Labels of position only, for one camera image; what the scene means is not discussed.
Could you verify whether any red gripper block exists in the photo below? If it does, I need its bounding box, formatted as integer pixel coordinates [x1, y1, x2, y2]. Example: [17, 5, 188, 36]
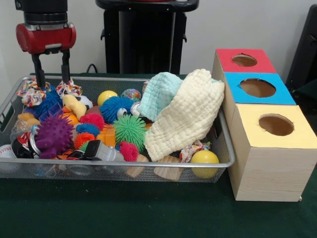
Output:
[16, 22, 77, 88]

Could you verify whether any clear plastic bottle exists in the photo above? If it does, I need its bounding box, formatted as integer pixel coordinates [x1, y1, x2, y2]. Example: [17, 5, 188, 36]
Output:
[9, 120, 33, 142]

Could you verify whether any light blue waffle cloth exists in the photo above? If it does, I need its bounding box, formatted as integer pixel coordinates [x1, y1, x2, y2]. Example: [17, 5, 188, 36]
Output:
[137, 71, 223, 122]

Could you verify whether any cream waffle cloth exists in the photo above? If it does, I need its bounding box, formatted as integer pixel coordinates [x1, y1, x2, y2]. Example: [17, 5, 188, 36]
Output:
[145, 68, 225, 162]

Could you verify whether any wooden box with three holes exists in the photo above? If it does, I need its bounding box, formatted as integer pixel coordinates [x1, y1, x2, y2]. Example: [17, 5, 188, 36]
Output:
[211, 48, 317, 202]

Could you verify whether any crumpled colourful printed wrapper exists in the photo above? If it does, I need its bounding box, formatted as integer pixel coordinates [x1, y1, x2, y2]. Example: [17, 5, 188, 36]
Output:
[16, 78, 51, 108]
[56, 78, 84, 97]

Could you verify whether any purple spiky rubber toy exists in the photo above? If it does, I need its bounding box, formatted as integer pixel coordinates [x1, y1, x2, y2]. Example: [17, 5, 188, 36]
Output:
[34, 114, 75, 159]

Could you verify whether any blue spiky ball with eyes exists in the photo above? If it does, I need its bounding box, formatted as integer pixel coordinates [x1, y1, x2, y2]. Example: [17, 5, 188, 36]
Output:
[100, 95, 136, 124]

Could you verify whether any crushed black can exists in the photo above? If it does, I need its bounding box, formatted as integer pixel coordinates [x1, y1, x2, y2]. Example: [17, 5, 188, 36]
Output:
[11, 132, 40, 159]

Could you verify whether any white baseball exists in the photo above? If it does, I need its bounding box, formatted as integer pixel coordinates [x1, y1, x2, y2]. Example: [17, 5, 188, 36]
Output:
[0, 145, 17, 173]

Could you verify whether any plain green spiky ball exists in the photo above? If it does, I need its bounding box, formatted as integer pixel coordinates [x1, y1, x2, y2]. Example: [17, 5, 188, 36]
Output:
[113, 114, 148, 153]

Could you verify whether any dark green table cloth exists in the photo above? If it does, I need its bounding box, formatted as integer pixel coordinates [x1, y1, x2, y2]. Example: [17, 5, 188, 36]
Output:
[0, 72, 317, 238]

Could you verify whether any large yellow ball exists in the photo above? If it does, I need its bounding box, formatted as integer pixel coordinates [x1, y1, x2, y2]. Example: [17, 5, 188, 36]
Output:
[190, 149, 220, 179]

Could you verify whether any black chair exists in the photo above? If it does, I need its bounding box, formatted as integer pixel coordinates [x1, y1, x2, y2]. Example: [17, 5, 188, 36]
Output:
[286, 4, 317, 86]

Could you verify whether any neighbouring green covered table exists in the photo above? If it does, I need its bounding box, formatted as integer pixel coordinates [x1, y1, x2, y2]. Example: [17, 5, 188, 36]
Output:
[292, 81, 317, 116]

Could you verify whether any black looped cable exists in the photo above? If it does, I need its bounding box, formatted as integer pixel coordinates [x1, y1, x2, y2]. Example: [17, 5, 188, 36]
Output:
[86, 63, 100, 74]

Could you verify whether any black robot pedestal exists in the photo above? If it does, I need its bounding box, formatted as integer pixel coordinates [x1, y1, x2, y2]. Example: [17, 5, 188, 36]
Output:
[95, 0, 200, 74]

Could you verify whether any shallow wire mesh bin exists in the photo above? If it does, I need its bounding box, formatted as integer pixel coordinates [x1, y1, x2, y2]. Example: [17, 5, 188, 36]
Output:
[0, 76, 236, 183]

